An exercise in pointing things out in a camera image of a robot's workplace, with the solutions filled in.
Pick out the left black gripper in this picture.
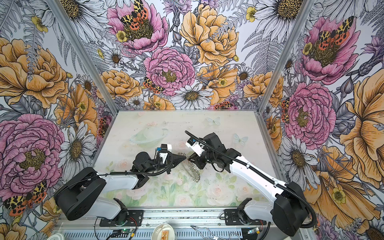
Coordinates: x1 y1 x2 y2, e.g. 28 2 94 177
144 152 187 174

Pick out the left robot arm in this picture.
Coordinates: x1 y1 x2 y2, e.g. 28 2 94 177
54 150 186 226

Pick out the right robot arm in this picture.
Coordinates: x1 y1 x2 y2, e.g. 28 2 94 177
185 131 318 237

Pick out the white round dish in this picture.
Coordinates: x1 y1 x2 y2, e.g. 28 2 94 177
151 223 177 240

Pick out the green circuit board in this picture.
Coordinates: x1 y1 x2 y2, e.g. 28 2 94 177
113 228 135 238

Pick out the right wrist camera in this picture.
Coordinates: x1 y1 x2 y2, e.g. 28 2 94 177
186 137 205 157

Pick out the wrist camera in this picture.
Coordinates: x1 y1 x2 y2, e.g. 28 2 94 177
156 144 172 164
186 137 205 157

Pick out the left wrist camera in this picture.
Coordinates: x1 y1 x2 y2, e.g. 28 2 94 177
156 144 172 164

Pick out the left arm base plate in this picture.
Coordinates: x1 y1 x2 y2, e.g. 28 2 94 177
99 210 144 227

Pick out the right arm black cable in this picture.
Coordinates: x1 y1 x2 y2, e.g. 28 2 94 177
184 130 318 229

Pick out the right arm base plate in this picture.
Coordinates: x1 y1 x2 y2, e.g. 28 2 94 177
224 209 267 226

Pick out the aluminium front rail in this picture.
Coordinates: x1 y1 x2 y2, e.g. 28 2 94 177
58 207 276 230

